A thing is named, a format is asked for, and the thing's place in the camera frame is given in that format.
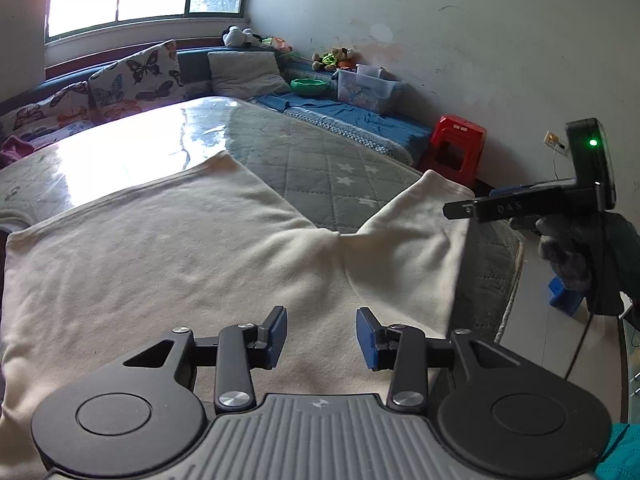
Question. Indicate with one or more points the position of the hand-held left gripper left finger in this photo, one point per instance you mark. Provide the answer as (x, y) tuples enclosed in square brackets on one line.
[(277, 332)]

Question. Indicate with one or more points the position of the wall socket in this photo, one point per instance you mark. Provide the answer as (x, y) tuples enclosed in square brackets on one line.
[(552, 139)]

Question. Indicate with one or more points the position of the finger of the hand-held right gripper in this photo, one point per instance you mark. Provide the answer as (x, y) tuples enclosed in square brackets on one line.
[(500, 207), (507, 192)]

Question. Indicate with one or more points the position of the person's right hand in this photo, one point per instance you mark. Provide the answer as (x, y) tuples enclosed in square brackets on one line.
[(565, 255)]

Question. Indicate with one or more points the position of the blue sofa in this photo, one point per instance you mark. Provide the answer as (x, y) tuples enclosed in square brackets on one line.
[(192, 62)]

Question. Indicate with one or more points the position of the blue mattress pad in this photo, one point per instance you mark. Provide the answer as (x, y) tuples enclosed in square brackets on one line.
[(350, 120)]

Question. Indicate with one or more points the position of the small butterfly print pillow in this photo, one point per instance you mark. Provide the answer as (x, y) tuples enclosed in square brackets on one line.
[(45, 110)]

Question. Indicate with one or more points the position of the large butterfly print pillow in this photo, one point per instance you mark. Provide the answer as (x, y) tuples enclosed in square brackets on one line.
[(135, 77)]

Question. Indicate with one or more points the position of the pink and green plush toy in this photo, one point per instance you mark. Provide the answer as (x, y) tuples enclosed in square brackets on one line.
[(275, 42)]

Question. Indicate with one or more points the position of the brown bear plush toy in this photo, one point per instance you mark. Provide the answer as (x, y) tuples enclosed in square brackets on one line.
[(346, 56)]

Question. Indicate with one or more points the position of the clear plastic storage box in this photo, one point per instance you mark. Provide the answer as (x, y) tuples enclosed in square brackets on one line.
[(365, 92)]

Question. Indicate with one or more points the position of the green bowl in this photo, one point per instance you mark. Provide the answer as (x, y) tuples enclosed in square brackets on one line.
[(309, 86)]

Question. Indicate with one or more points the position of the pink cloth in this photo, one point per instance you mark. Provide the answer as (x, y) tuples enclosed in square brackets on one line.
[(12, 150)]

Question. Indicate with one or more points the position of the blue plastic stool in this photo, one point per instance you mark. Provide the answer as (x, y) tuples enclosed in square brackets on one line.
[(565, 300)]

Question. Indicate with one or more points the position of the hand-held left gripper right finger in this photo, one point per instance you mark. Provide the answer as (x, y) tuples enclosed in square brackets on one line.
[(365, 340)]

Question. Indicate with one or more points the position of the teal cloth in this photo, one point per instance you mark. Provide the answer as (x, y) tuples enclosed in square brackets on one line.
[(622, 455)]

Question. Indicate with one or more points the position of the panda plush toy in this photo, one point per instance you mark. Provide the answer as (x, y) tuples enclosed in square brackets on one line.
[(235, 37)]

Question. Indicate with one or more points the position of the cream sweatshirt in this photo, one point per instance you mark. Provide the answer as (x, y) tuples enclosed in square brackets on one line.
[(175, 260)]

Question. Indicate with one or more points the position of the red plastic stool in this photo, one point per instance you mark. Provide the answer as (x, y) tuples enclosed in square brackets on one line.
[(460, 127)]

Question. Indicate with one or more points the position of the grey pillow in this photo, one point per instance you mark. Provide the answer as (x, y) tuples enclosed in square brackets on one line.
[(245, 72)]

